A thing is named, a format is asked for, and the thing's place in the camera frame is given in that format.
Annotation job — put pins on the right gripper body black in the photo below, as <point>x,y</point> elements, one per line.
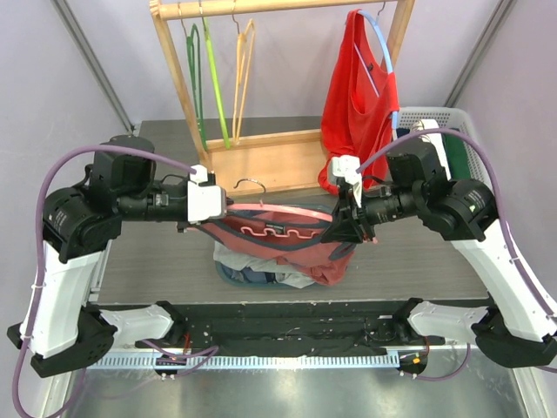
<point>357,218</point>

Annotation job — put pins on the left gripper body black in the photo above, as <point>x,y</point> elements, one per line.
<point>172,212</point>

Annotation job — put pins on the maroon tank top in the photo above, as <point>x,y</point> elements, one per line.
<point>288,234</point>

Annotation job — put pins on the grey tank top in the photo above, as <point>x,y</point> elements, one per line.
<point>285,274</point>

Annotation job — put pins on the navy blue tank top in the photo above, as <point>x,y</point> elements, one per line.
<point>245,277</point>

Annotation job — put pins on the red tank top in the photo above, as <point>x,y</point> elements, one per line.
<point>355,121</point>

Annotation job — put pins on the lime green hanger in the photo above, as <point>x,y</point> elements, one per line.
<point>216,83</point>

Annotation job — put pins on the yellow hanger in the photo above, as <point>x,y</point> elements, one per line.
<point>244,53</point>

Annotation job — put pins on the light blue hanger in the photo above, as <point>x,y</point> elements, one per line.
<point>394,115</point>

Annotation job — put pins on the dark green hanger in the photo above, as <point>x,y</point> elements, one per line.
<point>193,53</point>

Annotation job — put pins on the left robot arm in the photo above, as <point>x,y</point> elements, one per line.
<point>62,331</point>

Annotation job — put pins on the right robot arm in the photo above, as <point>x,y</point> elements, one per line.
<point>513,330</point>

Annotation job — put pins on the wooden clothes rack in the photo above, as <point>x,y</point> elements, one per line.
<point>283,161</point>

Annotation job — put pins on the teal plastic bin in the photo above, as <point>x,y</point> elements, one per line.
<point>263,245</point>

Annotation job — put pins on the folded navy shirt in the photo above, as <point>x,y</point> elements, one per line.
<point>401,132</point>

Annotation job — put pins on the folded white shirt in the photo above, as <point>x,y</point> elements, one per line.
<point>435,139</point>

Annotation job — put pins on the folded green shirt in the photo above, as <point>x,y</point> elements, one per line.
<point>456,156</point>

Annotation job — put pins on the white plastic basket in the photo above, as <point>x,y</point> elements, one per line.
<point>454,119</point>

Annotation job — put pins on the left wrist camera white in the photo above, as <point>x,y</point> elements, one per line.
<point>205,199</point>

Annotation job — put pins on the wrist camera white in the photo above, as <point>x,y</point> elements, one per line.
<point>205,199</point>
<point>345,167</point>

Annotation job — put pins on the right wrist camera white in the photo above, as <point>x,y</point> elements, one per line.
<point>345,167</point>

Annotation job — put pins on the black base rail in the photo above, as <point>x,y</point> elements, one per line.
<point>283,329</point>

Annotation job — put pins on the white slotted cable duct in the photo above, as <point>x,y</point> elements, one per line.
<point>151,361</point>

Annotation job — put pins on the aluminium frame post left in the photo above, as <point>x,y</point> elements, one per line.
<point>70,22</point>

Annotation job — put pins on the aluminium frame post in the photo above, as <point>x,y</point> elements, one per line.
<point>70,22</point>
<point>495,22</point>

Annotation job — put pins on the aluminium frame post right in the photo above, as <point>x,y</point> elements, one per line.
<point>495,22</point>

